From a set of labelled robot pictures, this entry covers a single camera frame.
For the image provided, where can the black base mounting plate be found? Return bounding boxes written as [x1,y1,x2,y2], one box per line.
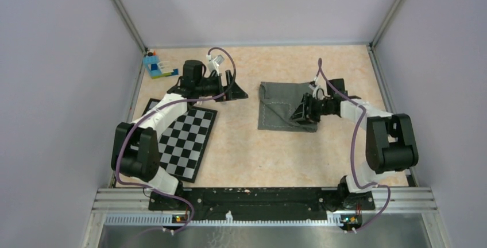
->
[148,187,376,221]

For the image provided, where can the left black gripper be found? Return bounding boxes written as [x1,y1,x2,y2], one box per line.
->
[195,69,248,102]

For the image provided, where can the grey cloth napkin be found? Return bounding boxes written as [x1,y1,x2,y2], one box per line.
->
[258,82,318,133]

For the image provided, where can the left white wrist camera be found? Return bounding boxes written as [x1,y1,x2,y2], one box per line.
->
[206,53,225,74]

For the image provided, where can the grey slotted cable duct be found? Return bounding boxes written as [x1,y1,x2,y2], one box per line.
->
[104,213,343,227]

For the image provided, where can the black white checkerboard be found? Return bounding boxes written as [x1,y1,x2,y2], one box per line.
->
[137,106,217,183]

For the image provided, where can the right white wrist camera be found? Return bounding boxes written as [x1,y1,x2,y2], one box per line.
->
[309,82,326,100]

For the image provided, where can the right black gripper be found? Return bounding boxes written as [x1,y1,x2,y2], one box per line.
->
[289,93,331,125]

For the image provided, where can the colourful toy brick block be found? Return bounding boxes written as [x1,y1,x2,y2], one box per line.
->
[142,49,179,79]

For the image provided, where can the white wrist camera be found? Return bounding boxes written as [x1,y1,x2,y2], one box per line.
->
[206,53,225,74]
[309,82,326,100]

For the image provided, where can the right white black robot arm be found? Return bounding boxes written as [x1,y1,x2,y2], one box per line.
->
[290,79,419,209]

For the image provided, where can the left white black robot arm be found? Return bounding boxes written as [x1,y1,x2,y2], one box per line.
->
[111,60,249,210]

